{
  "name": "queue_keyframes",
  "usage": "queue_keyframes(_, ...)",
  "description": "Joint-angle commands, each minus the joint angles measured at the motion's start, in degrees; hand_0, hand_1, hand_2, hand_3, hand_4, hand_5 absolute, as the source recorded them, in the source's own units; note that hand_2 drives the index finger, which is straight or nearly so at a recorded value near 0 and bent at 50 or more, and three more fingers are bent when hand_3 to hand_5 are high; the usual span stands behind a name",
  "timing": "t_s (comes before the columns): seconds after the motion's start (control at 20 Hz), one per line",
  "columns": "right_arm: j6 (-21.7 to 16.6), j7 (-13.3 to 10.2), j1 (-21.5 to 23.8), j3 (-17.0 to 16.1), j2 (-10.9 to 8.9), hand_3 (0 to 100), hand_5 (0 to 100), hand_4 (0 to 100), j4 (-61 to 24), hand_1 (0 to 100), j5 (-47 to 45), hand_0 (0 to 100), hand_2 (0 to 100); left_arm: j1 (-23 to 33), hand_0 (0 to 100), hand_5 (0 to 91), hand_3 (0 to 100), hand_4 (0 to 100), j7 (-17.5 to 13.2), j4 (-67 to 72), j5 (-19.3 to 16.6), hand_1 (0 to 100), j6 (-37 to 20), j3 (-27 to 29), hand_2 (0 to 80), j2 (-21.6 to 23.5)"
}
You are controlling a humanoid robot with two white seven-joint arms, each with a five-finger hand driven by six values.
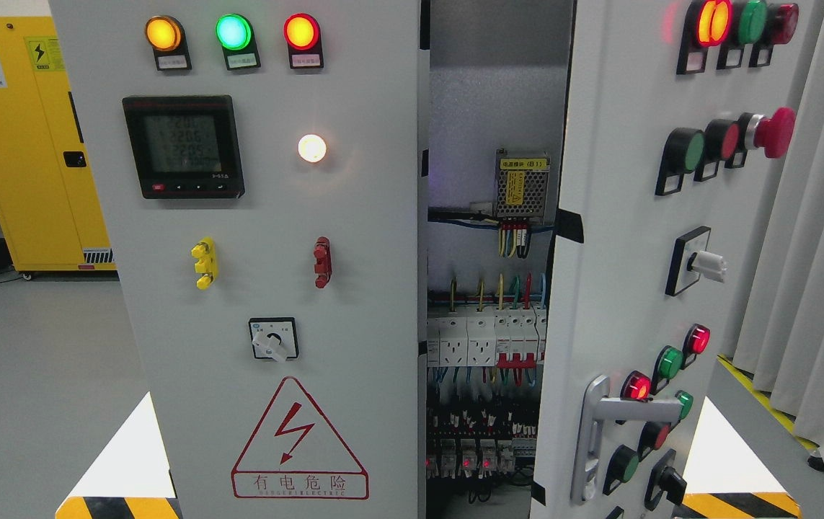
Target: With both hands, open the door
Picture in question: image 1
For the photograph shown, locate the red electric danger sticker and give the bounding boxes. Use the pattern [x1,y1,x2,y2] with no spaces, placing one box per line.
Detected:
[231,376,369,500]

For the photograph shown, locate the black relay terminal row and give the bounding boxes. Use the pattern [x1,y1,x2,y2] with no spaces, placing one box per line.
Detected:
[424,400,539,480]

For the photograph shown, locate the green indicator light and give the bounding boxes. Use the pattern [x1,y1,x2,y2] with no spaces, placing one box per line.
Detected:
[215,13,261,70]

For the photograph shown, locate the white indicator light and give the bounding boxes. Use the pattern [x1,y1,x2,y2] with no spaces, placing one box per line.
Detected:
[297,133,328,164]

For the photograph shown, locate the black digital power meter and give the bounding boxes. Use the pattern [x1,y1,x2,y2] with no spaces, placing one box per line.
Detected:
[122,94,246,198]

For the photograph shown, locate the perforated metal power supply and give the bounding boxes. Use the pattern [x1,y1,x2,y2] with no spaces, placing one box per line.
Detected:
[493,148,551,223]

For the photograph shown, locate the amber indicator light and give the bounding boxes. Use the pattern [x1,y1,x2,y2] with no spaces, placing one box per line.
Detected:
[145,14,192,71]

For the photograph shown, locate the red terminal post block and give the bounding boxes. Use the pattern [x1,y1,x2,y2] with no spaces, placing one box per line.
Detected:
[313,236,332,289]

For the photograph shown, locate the white circuit breaker row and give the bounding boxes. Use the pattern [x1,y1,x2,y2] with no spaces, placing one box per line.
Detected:
[426,305,548,369]

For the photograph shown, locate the grey cabinet door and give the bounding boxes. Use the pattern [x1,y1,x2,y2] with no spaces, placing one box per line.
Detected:
[531,1,824,518]
[50,1,427,518]

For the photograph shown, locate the red mushroom emergency button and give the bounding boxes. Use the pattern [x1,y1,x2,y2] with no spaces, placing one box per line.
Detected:
[725,107,797,169]

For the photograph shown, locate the silver door handle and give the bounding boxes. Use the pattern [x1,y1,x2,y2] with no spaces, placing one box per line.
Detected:
[571,374,683,505]

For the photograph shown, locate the yellow safety cabinet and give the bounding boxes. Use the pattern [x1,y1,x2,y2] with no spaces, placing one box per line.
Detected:
[0,17,116,275]

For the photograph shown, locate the red indicator light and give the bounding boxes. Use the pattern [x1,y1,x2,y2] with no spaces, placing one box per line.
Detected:
[283,13,324,70]

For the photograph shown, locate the yellow terminal post block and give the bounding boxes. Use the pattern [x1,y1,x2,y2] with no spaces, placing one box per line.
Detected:
[190,236,218,291]

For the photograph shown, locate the white selector switch right door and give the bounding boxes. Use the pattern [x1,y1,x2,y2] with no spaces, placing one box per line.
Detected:
[665,226,727,297]

